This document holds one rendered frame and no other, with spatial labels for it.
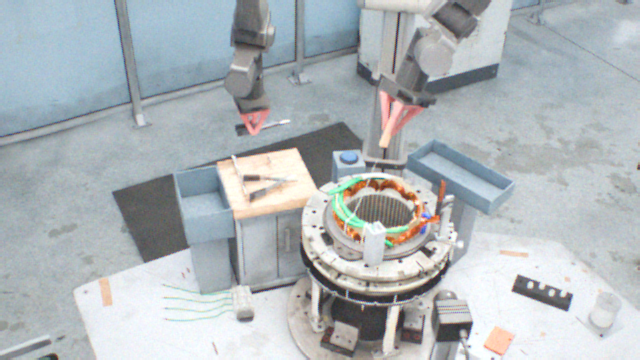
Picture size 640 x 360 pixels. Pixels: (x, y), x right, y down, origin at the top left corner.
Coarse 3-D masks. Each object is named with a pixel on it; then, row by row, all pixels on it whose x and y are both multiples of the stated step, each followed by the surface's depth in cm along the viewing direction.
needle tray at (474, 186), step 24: (432, 144) 168; (408, 168) 163; (432, 168) 157; (456, 168) 164; (480, 168) 160; (456, 192) 155; (480, 192) 157; (504, 192) 151; (456, 216) 160; (456, 240) 164
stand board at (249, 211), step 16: (240, 160) 157; (256, 160) 157; (272, 160) 158; (288, 160) 158; (224, 176) 152; (272, 176) 153; (304, 176) 153; (240, 192) 148; (272, 192) 148; (288, 192) 148; (304, 192) 149; (240, 208) 144; (256, 208) 144; (272, 208) 146; (288, 208) 147
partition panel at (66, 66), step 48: (0, 0) 282; (48, 0) 294; (96, 0) 305; (144, 0) 318; (192, 0) 331; (288, 0) 360; (336, 0) 376; (528, 0) 458; (0, 48) 295; (48, 48) 306; (96, 48) 319; (144, 48) 333; (192, 48) 347; (288, 48) 379; (336, 48) 397; (0, 96) 307; (48, 96) 320; (96, 96) 334; (144, 96) 349
